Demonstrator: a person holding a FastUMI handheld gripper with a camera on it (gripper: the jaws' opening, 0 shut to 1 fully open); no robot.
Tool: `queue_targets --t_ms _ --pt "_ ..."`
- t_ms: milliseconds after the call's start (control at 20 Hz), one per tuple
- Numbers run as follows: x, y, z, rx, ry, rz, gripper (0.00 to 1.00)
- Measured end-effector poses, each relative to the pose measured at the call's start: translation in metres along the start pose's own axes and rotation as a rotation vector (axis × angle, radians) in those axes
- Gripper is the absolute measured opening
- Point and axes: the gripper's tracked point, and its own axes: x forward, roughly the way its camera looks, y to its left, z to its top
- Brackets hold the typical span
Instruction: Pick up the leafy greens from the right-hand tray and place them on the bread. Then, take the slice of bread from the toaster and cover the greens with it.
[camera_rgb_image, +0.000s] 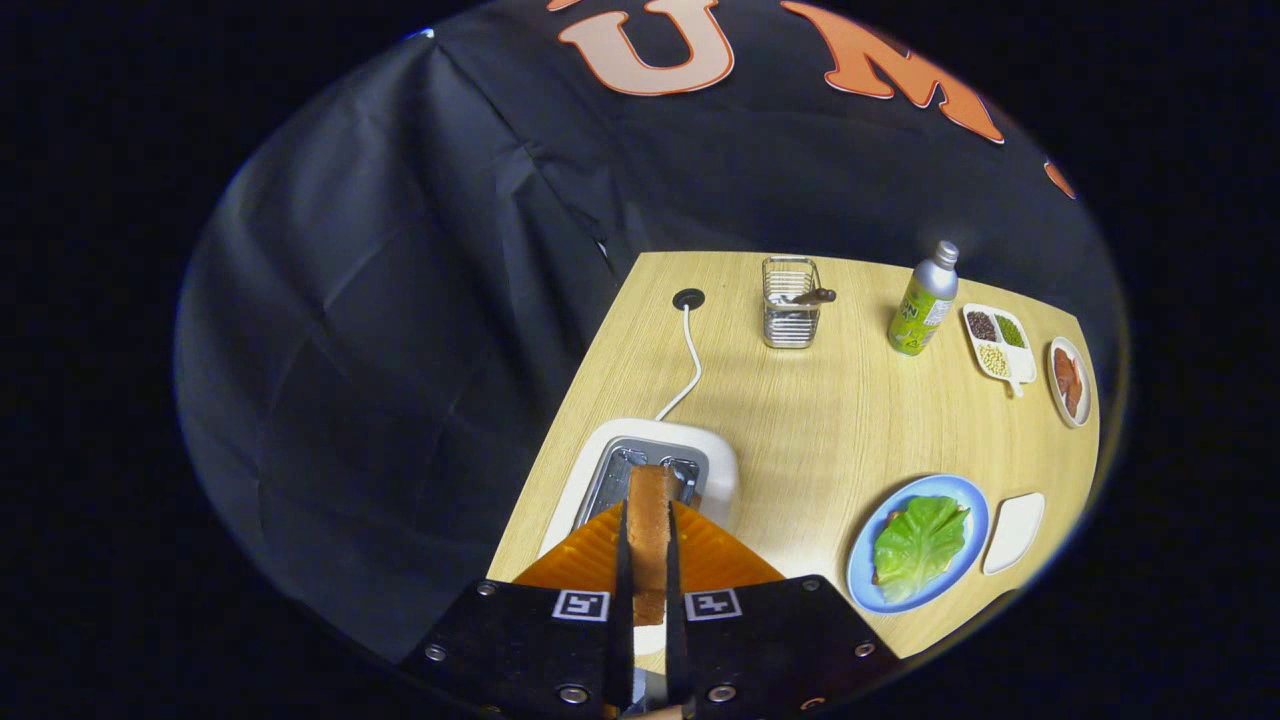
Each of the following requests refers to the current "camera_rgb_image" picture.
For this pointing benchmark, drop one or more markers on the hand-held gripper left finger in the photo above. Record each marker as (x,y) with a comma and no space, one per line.
(540,650)

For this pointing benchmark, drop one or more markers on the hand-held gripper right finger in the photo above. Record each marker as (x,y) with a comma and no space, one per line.
(770,645)

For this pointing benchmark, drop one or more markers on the toasted bread slice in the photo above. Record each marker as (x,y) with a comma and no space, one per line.
(650,540)

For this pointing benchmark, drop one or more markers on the green lettuce leaf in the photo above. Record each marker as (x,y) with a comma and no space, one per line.
(920,545)

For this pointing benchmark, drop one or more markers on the white toaster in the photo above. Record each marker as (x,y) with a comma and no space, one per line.
(720,470)

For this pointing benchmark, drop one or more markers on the blue plate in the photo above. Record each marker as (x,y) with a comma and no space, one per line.
(975,520)

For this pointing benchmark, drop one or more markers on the white square plate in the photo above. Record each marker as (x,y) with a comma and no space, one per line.
(1012,533)

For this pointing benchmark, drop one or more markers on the black backdrop cloth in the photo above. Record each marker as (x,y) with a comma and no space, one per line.
(400,350)

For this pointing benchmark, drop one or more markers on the silver green drink bottle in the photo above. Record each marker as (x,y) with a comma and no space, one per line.
(925,305)

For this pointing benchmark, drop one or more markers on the white divided dish with beans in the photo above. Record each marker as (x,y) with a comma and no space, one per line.
(1020,365)

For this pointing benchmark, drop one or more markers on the brown meat slice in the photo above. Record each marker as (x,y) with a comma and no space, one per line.
(1076,395)
(1061,372)

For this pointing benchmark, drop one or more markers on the white round plate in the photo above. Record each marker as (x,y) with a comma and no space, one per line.
(1068,343)

